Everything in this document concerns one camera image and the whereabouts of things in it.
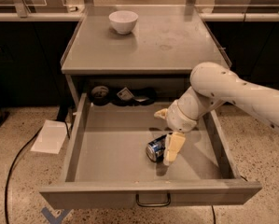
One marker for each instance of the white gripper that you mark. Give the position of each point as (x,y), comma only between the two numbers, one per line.
(181,119)

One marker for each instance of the blue pepsi can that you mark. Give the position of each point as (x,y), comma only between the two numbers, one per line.
(155,149)

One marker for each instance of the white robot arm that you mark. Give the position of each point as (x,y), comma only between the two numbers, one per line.
(212,85)

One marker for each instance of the grey open top drawer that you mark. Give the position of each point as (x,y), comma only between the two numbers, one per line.
(106,163)

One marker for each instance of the grey cabinet counter unit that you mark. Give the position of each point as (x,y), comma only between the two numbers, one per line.
(166,40)

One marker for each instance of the black bundle with white tag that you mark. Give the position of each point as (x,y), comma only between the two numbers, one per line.
(127,97)

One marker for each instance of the black tape roll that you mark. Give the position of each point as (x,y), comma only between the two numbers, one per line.
(100,95)

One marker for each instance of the white ceramic bowl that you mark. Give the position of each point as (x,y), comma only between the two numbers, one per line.
(123,21)

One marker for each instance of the white paper sheet on floor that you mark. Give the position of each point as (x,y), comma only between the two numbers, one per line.
(51,137)

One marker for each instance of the metal drawer handle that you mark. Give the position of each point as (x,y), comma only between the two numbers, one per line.
(162,201)

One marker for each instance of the light rail counter right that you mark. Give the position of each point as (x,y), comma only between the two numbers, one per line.
(238,10)

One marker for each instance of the light rail counter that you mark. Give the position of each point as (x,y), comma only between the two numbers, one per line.
(41,10)
(238,10)

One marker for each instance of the light rail counter left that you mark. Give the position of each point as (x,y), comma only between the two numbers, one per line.
(41,10)

